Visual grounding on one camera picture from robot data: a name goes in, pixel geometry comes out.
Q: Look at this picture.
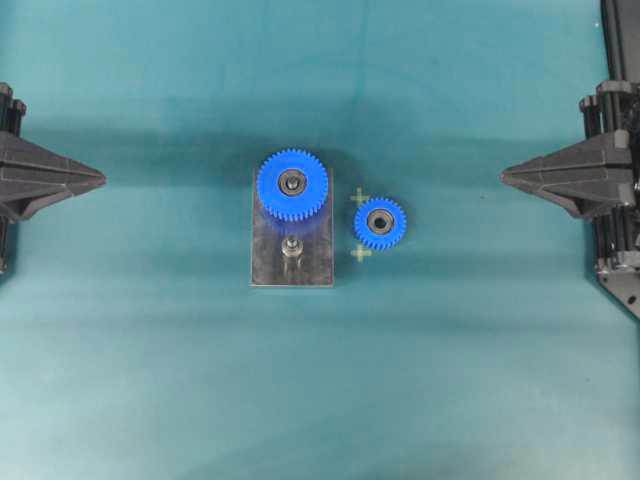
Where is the small blue gear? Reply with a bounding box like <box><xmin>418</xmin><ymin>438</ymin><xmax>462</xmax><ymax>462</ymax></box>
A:
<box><xmin>354</xmin><ymin>197</ymin><xmax>407</xmax><ymax>250</ymax></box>

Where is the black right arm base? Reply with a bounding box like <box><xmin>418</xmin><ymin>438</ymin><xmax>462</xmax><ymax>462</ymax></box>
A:
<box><xmin>601</xmin><ymin>1</ymin><xmax>639</xmax><ymax>316</ymax></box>

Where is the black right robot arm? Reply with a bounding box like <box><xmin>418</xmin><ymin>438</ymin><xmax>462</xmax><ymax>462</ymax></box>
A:
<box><xmin>500</xmin><ymin>80</ymin><xmax>639</xmax><ymax>272</ymax></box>

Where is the steel shaft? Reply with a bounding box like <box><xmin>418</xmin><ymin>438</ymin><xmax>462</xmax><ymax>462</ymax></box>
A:
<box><xmin>281</xmin><ymin>236</ymin><xmax>303</xmax><ymax>275</ymax></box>

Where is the large blue gear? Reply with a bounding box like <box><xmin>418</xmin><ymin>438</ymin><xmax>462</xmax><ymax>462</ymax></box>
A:
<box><xmin>256</xmin><ymin>149</ymin><xmax>329</xmax><ymax>222</ymax></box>

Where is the metal base plate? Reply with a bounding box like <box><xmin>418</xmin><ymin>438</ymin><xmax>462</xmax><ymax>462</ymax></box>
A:
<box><xmin>250</xmin><ymin>187</ymin><xmax>334</xmax><ymax>288</ymax></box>

